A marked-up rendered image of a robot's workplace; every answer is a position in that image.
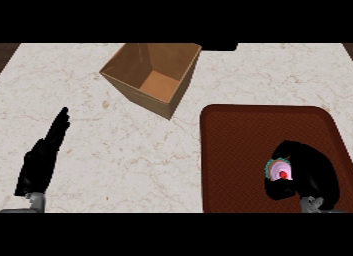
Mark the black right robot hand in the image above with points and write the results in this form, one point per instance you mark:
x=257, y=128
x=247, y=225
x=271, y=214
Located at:
x=314, y=170

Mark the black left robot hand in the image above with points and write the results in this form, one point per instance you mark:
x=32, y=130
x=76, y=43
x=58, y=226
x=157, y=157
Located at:
x=40, y=163

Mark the pink frosted cupcake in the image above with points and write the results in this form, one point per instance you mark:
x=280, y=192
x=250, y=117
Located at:
x=280, y=170

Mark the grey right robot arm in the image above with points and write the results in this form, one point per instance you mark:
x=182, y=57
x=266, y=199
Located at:
x=315, y=204

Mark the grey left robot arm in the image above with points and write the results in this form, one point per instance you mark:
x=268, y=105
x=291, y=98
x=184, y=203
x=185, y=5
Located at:
x=30, y=202

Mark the dark red tray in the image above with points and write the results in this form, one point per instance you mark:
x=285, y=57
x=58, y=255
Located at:
x=247, y=150

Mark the brown cardboard box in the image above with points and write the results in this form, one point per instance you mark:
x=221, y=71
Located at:
x=154, y=78

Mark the black appliance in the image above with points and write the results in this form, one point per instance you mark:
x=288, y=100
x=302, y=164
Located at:
x=218, y=46

